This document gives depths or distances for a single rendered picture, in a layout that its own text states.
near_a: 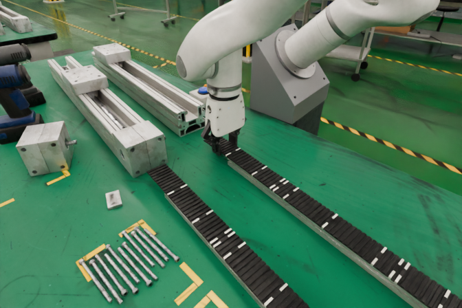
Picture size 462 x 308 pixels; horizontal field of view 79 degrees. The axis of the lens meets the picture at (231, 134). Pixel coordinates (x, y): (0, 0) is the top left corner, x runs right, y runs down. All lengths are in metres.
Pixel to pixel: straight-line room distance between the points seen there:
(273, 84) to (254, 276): 0.62
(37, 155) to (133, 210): 0.30
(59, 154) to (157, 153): 0.24
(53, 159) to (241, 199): 0.49
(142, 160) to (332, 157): 0.51
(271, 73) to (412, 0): 0.41
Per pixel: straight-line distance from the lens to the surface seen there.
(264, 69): 0.95
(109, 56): 1.34
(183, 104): 0.96
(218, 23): 0.53
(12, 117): 1.06
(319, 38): 0.94
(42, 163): 0.86
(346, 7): 0.91
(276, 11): 0.49
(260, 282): 0.51
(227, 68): 0.63
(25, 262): 0.69
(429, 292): 0.59
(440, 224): 0.76
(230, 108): 0.69
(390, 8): 0.86
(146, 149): 0.74
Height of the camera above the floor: 1.26
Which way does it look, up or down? 33 degrees down
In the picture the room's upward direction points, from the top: straight up
